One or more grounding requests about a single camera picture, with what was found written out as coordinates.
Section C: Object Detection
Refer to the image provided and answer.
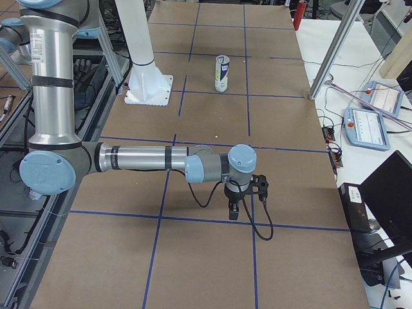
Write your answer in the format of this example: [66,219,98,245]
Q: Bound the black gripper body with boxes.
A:
[224,185,250,209]

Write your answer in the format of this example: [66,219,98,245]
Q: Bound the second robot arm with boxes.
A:
[1,17,30,59]

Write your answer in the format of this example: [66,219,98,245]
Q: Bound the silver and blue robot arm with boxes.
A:
[19,1,265,220]

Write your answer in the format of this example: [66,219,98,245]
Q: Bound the clear tennis ball can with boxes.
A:
[215,55,230,92]

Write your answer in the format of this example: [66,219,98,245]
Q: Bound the orange black connector block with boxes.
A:
[321,126,335,143]
[328,148,343,169]

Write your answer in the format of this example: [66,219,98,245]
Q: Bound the black computer box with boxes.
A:
[339,183,381,234]

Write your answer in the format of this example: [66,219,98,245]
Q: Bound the near teach pendant tablet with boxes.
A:
[343,107,390,151]

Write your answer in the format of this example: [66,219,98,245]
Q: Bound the teach pendant tablet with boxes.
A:
[343,107,390,151]
[361,80,404,117]

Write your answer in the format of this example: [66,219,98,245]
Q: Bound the black monitor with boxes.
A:
[358,150,411,267]

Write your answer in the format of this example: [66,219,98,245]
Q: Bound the far teach pendant tablet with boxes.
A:
[361,80,404,117]

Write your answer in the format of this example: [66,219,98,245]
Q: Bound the red cylinder tube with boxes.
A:
[293,0,307,31]

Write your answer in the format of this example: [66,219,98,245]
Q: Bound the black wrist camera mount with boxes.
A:
[251,174,269,203]

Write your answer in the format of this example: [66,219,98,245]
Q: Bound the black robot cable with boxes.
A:
[167,169,275,241]

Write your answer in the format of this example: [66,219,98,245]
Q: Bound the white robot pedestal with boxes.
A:
[115,0,173,106]

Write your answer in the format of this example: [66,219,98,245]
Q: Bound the aluminium frame post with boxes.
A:
[308,0,364,100]

